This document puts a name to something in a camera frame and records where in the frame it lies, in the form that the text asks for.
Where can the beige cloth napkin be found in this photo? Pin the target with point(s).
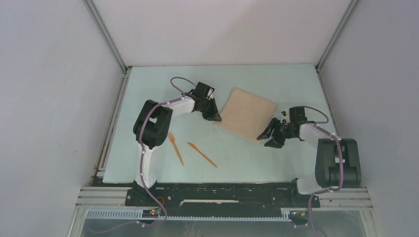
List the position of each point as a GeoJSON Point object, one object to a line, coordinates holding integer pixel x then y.
{"type": "Point", "coordinates": [246, 115]}

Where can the corner aluminium post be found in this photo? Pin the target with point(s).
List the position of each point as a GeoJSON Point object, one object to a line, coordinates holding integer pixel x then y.
{"type": "Point", "coordinates": [338, 31]}
{"type": "Point", "coordinates": [99, 22]}

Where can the orange plastic knife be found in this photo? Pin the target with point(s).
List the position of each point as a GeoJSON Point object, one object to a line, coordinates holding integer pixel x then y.
{"type": "Point", "coordinates": [202, 154]}

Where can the left corner aluminium post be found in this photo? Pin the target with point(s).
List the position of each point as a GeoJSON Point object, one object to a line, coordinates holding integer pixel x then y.
{"type": "Point", "coordinates": [99, 22]}

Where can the right corner aluminium post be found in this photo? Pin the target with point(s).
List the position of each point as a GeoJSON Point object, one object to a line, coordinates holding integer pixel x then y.
{"type": "Point", "coordinates": [338, 31]}

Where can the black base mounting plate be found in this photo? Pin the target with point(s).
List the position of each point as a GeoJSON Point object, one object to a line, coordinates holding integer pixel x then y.
{"type": "Point", "coordinates": [219, 200]}

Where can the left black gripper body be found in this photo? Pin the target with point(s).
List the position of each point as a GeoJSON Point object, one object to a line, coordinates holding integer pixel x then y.
{"type": "Point", "coordinates": [204, 104]}

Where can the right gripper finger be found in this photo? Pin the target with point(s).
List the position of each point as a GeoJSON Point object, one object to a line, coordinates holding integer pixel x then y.
{"type": "Point", "coordinates": [276, 143]}
{"type": "Point", "coordinates": [272, 131]}

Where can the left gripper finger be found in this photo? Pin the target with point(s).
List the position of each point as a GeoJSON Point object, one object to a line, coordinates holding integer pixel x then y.
{"type": "Point", "coordinates": [208, 115]}
{"type": "Point", "coordinates": [213, 107]}

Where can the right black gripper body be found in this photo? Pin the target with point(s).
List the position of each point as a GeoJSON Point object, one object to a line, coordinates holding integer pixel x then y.
{"type": "Point", "coordinates": [286, 130]}

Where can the aluminium frame rail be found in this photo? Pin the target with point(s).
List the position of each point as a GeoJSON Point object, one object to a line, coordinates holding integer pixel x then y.
{"type": "Point", "coordinates": [352, 199]}

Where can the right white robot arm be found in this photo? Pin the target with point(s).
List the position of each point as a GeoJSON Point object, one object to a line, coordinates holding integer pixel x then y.
{"type": "Point", "coordinates": [337, 162]}

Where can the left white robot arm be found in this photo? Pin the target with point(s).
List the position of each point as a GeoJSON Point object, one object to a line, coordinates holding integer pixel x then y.
{"type": "Point", "coordinates": [152, 125]}

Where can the orange plastic fork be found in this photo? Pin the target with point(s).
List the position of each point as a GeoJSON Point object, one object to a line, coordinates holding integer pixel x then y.
{"type": "Point", "coordinates": [172, 140]}

